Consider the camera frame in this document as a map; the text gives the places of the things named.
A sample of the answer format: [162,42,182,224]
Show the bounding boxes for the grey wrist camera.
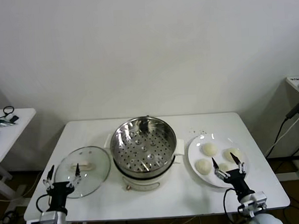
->
[25,211,58,224]
[239,191,269,217]

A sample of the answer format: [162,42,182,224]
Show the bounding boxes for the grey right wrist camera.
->
[239,191,269,217]

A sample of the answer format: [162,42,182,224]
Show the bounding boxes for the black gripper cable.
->
[35,194,52,215]
[223,187,242,222]

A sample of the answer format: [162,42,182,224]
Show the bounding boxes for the round white plate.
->
[186,131,251,190]

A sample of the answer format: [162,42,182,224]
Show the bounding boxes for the grey white tool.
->
[0,115,18,127]

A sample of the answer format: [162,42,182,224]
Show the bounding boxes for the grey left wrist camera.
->
[25,211,58,224]

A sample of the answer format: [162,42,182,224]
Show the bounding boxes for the white power cable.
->
[263,114,299,155]

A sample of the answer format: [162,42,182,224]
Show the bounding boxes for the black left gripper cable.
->
[35,194,52,215]

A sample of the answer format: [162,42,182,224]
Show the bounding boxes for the perforated steel steamer basket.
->
[109,116,179,180]

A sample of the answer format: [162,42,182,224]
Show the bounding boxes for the black adapter cable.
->
[263,117,291,159]

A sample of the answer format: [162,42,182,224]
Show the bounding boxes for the round glass lid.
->
[53,145,113,200]

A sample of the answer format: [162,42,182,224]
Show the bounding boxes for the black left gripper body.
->
[47,181,77,212]

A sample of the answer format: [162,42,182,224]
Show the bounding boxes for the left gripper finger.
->
[42,165,56,191]
[66,163,82,190]

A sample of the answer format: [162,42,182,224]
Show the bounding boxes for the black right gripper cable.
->
[223,187,242,222]

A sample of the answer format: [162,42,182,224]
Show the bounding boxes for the black metal floor bar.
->
[265,156,299,166]

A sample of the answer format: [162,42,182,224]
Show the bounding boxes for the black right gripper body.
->
[225,168,256,201]

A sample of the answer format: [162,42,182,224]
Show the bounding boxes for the black power adapter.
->
[285,101,299,119]

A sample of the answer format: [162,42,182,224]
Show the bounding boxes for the scattered brown crumbs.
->
[188,128,208,136]

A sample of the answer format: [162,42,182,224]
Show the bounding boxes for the black looped strap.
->
[0,105,15,119]

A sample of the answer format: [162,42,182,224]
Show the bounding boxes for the white electric cooker base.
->
[103,130,186,194]

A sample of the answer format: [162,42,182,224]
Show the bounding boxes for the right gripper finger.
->
[211,157,230,182]
[230,152,247,176]

